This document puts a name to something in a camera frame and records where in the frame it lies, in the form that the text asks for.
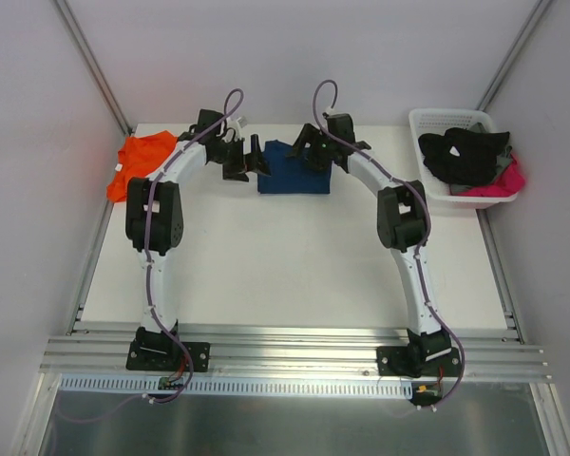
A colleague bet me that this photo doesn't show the orange folded t-shirt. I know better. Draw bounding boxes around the orange folded t-shirt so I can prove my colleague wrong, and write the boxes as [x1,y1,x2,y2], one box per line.
[106,131,177,203]

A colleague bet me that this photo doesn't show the white slotted cable duct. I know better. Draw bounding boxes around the white slotted cable duct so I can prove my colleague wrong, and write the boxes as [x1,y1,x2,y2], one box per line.
[60,374,412,400]

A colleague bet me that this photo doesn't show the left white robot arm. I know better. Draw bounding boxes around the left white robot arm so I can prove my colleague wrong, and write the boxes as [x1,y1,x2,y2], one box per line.
[124,109,271,371]

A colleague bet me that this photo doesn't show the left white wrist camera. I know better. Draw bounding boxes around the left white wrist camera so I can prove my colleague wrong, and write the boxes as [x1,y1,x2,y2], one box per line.
[224,116,248,143]

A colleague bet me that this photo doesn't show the corner aluminium profile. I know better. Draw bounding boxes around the corner aluminium profile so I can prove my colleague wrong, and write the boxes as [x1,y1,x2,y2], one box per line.
[50,0,134,136]
[475,0,557,111]

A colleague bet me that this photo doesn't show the aluminium mounting rail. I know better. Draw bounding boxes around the aluminium mounting rail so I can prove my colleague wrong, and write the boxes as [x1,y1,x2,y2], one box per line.
[40,322,555,383]

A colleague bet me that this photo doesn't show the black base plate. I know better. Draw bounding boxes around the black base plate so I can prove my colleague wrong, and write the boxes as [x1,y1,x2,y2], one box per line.
[125,341,211,372]
[376,346,464,378]

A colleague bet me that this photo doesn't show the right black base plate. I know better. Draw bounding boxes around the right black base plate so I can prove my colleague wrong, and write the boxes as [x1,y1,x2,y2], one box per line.
[376,346,464,378]

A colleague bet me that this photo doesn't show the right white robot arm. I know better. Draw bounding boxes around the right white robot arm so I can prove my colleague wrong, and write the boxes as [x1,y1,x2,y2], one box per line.
[290,114,465,378]

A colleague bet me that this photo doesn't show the black t-shirt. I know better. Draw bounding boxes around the black t-shirt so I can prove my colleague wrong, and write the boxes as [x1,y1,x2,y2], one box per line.
[418,127,510,187]

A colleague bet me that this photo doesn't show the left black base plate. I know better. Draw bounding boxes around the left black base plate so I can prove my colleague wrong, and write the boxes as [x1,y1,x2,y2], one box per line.
[125,341,211,372]

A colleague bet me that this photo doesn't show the white plastic laundry basket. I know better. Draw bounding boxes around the white plastic laundry basket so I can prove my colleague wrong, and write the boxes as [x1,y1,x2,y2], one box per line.
[408,108,526,209]

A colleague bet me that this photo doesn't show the right corner aluminium profile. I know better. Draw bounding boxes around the right corner aluminium profile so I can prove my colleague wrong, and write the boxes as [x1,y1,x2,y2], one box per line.
[475,0,557,111]

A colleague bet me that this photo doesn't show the navy blue t-shirt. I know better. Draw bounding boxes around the navy blue t-shirt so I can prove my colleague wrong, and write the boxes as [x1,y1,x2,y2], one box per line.
[256,140,332,195]

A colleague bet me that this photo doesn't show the pink t-shirt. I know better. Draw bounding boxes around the pink t-shirt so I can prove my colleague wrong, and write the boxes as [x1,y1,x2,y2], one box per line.
[449,155,526,198]

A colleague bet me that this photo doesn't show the left corner aluminium profile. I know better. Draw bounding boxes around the left corner aluminium profile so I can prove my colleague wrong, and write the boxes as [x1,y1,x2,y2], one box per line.
[50,0,134,136]

